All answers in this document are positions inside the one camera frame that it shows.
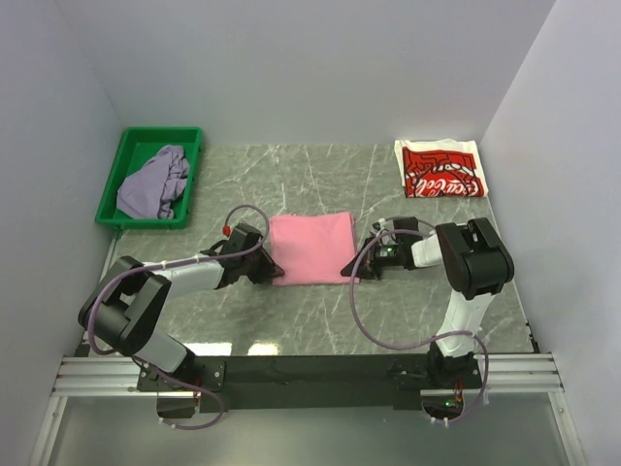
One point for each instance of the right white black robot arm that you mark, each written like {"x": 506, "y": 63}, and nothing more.
{"x": 477, "y": 265}

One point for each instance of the folded red white Coca-Cola t-shirt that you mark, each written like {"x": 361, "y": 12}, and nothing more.
{"x": 443, "y": 168}

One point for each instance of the green plastic bin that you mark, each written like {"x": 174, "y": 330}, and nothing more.
{"x": 137, "y": 145}

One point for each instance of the pink t-shirt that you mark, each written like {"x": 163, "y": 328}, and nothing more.
{"x": 312, "y": 250}

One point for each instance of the lavender t-shirt in bin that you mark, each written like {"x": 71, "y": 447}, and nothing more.
{"x": 150, "y": 192}

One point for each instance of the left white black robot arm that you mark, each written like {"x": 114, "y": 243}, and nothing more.
{"x": 123, "y": 311}

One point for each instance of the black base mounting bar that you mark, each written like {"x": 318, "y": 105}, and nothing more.
{"x": 272, "y": 382}

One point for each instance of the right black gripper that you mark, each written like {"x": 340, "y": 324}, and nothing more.
{"x": 368, "y": 265}

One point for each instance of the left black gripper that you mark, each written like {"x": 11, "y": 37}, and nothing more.
{"x": 269, "y": 269}

